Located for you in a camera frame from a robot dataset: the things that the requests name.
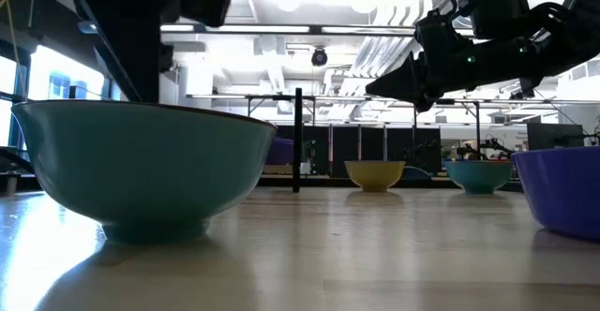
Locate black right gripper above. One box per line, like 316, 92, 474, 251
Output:
365, 9, 470, 113

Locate yellow pear-pattern bowl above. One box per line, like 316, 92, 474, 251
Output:
344, 160, 407, 194

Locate teal floral-pattern bowl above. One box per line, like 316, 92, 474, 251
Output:
10, 98, 278, 245
443, 159, 515, 196

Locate purple plastic bowl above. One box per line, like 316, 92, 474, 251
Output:
511, 145, 600, 243
265, 137, 295, 167

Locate bright window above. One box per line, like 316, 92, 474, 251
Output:
26, 43, 106, 102

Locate black partition panels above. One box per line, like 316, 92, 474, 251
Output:
299, 124, 443, 177

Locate black monitor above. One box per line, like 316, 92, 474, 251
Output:
526, 122, 585, 152

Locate black hanging dome camera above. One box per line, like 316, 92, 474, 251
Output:
310, 47, 330, 68

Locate black vertical post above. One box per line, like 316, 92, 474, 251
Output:
292, 87, 304, 194

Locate black background table frame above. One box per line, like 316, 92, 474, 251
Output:
186, 93, 316, 115

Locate black aluminium table frame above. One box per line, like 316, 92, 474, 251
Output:
256, 173, 524, 193

